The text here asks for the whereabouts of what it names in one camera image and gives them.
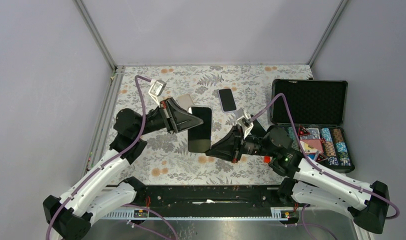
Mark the black poker chip case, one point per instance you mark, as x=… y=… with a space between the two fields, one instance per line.
x=317 y=108

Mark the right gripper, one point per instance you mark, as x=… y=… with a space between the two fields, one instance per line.
x=230 y=147

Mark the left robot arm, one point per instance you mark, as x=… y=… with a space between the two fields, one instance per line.
x=71 y=215

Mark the red plastic piece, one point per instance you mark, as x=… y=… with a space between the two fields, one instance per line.
x=267 y=159

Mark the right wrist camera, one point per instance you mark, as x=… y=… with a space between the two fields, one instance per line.
x=243 y=119

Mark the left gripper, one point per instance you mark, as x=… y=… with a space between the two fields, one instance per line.
x=176 y=118

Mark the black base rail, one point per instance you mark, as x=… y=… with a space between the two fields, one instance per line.
x=213 y=201

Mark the floral tablecloth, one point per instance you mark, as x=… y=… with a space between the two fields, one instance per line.
x=166 y=159

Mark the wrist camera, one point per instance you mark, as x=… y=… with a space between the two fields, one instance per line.
x=156 y=89
x=243 y=119

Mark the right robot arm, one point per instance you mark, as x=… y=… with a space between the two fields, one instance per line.
x=306 y=181

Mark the beige phone case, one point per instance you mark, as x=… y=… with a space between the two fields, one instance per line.
x=185 y=101

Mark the large black smartphone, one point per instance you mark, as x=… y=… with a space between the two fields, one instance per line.
x=199 y=137

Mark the phone in lavender case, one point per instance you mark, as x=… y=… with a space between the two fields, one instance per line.
x=227 y=100

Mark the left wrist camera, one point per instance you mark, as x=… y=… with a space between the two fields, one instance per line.
x=156 y=89

